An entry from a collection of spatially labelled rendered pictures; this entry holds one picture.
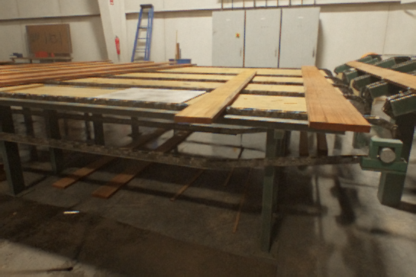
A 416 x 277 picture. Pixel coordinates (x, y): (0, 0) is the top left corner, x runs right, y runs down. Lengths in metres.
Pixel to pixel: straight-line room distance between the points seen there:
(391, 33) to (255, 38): 3.00
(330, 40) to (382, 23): 1.10
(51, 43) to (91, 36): 1.46
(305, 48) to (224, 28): 1.95
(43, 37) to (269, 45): 7.29
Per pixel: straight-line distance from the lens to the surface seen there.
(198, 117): 1.07
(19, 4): 11.86
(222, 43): 7.03
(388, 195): 2.51
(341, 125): 1.09
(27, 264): 1.94
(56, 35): 10.36
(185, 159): 1.53
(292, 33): 6.78
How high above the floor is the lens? 1.13
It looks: 15 degrees down
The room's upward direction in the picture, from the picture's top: straight up
